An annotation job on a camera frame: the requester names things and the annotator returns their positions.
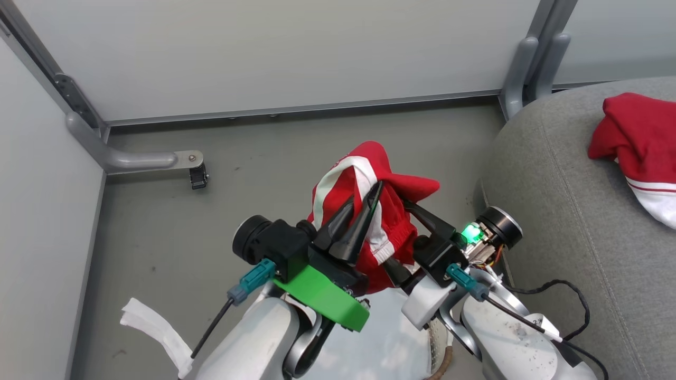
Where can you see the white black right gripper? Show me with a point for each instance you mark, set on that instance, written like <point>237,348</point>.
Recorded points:
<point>425,306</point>

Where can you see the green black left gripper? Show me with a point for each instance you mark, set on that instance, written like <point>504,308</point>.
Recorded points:
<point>325,295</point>

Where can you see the red shorts with white stripe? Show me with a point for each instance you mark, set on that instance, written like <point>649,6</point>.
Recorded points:
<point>393,221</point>

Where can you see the red white sports jersey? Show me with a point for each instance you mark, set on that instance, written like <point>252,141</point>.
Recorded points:
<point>641,137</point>

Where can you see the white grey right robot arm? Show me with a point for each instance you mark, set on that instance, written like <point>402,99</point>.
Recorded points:
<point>507,343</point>

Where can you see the grey fabric sofa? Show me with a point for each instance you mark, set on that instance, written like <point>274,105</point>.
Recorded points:
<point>581,264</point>

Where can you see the white basket with brown rim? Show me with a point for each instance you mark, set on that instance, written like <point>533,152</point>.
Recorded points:
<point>441,348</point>

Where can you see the black caster wheel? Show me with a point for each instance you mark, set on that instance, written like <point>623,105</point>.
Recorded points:
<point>198,177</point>

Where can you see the white fabric strip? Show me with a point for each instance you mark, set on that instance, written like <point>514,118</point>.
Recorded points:
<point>158,330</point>

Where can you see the grey metal partition foot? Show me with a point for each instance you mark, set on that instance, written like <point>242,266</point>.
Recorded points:
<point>137,159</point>

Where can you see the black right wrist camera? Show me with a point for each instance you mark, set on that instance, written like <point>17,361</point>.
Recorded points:
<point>435,253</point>

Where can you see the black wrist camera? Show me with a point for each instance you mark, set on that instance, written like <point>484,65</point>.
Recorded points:
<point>280,240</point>
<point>435,253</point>

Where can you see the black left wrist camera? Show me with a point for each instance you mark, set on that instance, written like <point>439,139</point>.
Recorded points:
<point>280,240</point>

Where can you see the grey aluminium panel rail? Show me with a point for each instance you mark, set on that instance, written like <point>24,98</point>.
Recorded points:
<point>296,109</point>

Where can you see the grey partition post foot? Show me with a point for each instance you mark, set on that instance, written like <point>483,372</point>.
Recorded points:
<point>546,66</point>
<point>515,79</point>

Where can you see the grey aluminium partition post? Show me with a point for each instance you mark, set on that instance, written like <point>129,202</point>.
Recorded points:
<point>552,18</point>

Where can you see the dark grey hinge bracket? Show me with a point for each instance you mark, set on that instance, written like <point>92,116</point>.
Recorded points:
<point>76,100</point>

